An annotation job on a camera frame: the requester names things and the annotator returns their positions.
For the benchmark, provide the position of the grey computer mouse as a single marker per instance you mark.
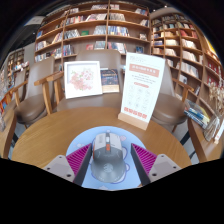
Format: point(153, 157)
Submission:
point(108, 160)

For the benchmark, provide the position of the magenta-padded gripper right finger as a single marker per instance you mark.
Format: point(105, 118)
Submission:
point(146, 160)

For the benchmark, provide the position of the small white sign card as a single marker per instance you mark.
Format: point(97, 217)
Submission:
point(220, 133)

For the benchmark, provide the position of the white hanging ceiling sign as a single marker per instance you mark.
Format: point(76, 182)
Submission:
point(35, 20)

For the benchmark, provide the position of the white framed floral picture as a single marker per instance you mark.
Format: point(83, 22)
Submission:
point(82, 80)

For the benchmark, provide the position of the dark cover book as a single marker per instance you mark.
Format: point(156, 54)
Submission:
point(110, 80)

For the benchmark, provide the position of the small distant wooden bookshelf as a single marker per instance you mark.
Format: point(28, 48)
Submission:
point(16, 61)

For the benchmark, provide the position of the white and red sign card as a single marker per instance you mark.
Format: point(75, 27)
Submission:
point(141, 90)

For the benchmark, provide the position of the glass vase with beige flowers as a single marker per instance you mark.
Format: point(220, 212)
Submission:
point(211, 128)

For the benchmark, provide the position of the stack of magazines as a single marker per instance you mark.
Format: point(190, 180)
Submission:
point(196, 115)

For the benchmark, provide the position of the curved wooden bookshelf unit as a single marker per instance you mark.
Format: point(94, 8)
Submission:
point(186, 50)

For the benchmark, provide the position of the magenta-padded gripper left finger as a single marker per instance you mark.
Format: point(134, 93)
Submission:
point(76, 160)

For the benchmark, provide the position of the round light blue mouse pad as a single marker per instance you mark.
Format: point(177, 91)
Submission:
point(83, 138)

